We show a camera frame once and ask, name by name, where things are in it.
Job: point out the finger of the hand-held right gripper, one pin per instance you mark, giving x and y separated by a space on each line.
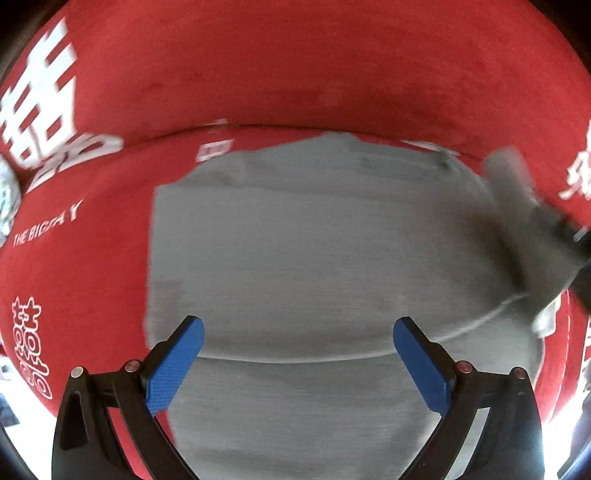
583 285
565 230

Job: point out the red printed sofa cover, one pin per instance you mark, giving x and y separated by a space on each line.
277 78

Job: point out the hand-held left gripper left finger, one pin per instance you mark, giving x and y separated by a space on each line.
178 360

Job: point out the white green patterned object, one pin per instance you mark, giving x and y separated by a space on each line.
6 198

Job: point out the grey knit sweater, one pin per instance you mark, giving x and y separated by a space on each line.
300 254

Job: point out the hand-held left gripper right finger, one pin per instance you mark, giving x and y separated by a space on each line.
422 364

